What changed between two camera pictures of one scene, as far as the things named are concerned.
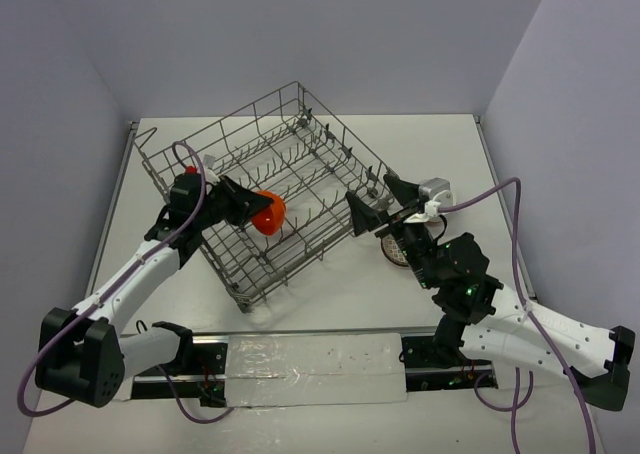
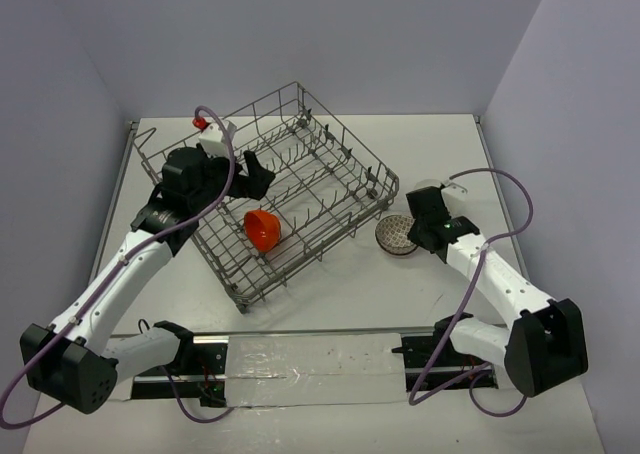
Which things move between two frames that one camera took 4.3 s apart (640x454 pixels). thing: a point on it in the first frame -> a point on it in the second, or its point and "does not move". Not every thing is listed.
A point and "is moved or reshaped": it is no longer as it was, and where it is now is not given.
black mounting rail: x=205 y=374 does not move
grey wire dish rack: x=288 y=150 does not move
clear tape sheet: x=314 y=369 does not move
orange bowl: x=270 y=220 is moved or reshaped
